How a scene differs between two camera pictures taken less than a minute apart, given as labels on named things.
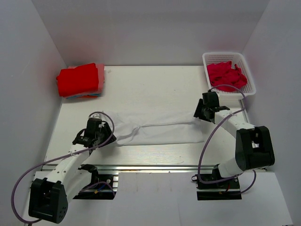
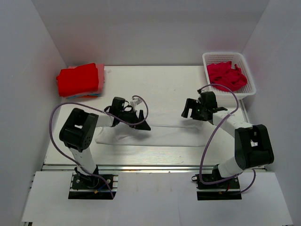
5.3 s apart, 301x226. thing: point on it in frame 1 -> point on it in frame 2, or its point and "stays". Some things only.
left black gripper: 106,129 -> 135,118
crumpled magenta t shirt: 222,73 stays
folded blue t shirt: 94,95 stays
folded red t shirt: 82,80 stays
